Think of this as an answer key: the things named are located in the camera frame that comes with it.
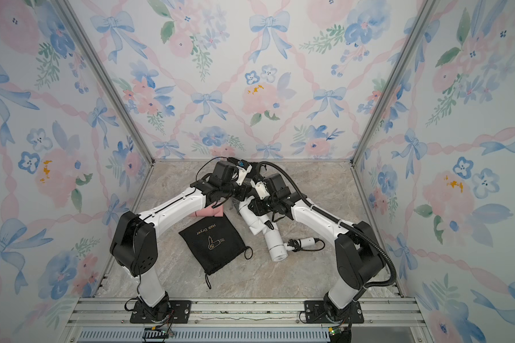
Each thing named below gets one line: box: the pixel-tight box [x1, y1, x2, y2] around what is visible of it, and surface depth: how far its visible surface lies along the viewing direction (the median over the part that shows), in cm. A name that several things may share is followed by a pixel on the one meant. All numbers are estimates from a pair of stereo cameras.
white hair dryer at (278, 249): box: [263, 228, 326, 263], surface depth 87 cm
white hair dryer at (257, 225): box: [238, 201, 283, 248], surface depth 87 cm
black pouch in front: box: [178, 215, 254, 290], surface depth 91 cm
